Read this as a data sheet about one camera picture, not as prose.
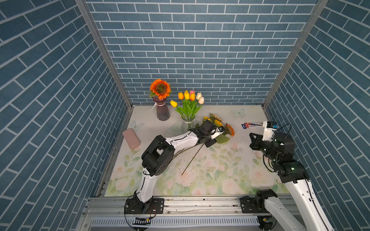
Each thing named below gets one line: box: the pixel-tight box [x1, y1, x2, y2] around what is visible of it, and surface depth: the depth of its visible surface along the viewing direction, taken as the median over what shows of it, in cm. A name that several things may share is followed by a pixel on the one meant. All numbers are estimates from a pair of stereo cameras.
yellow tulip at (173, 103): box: [169, 100, 178, 108], surface depth 85 cm
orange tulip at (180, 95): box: [177, 91, 185, 101], surface depth 87 cm
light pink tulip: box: [192, 96, 205, 119], surface depth 86 cm
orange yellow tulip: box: [184, 89, 192, 119], surface depth 89 cm
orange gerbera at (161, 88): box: [149, 78, 172, 100], surface depth 75 cm
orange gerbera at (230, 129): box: [225, 123, 235, 137], surface depth 101 cm
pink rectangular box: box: [122, 128, 141, 150], surface depth 101 cm
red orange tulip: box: [189, 92, 198, 119], surface depth 89 cm
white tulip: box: [192, 92, 202, 116], surface depth 88 cm
